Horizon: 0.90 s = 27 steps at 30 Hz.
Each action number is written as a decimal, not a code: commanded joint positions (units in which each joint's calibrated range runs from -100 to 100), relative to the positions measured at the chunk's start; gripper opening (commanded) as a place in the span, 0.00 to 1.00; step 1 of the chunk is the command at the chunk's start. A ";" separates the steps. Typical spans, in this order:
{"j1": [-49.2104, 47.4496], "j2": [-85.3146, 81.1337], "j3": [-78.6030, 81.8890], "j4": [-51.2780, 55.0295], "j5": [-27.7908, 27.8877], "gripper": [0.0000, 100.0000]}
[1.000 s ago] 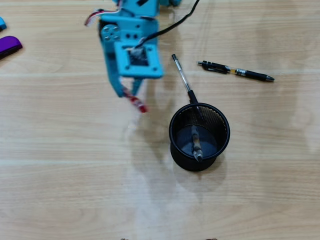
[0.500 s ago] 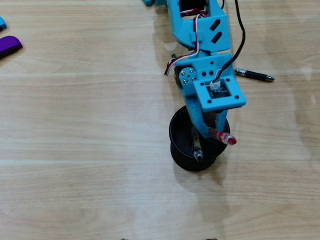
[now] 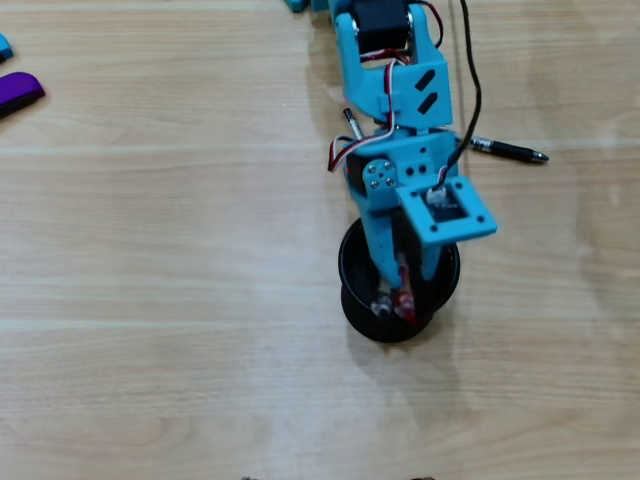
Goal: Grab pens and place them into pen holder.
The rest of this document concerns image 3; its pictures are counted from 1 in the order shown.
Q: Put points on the clear pen with black cap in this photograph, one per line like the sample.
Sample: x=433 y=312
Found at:
x=352 y=125

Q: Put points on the red retractable pen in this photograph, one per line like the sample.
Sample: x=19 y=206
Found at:
x=406 y=302

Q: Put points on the black mesh pen holder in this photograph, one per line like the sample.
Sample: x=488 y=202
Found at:
x=385 y=332

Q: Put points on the blue robot base piece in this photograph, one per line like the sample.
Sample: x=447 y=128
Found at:
x=296 y=4

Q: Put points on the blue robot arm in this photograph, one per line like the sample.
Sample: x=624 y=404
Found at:
x=370 y=85

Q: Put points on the small blue plastic object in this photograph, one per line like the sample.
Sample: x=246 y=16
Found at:
x=4 y=49

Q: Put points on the black pen with yellow band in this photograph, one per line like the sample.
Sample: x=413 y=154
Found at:
x=515 y=151

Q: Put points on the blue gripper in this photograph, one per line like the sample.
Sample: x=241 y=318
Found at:
x=381 y=176

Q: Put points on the purple plastic object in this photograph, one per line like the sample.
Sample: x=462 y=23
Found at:
x=20 y=90

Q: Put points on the clear pen with grey grip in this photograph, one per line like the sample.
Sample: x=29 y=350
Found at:
x=382 y=305

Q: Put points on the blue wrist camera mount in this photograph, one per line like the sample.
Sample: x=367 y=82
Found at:
x=475 y=227

